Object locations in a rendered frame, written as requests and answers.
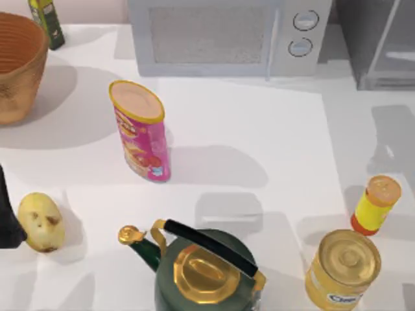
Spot pink snack can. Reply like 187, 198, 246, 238
108, 80, 172, 183

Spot green and gold kettle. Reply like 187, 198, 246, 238
117, 218, 267, 311

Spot pale microwave oven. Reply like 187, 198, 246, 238
126, 0, 334, 82

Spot round microwave knob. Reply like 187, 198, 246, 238
292, 9, 320, 32
287, 36, 314, 58

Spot yellow and orange bottle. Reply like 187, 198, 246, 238
350, 175, 403, 236

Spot yellow tin can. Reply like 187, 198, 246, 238
305, 229, 382, 311

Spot yellow potato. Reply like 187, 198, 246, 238
18, 192, 66, 253

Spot dark green bottle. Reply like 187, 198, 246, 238
28, 0, 66, 51

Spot brown woven basket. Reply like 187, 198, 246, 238
0, 12, 50, 126

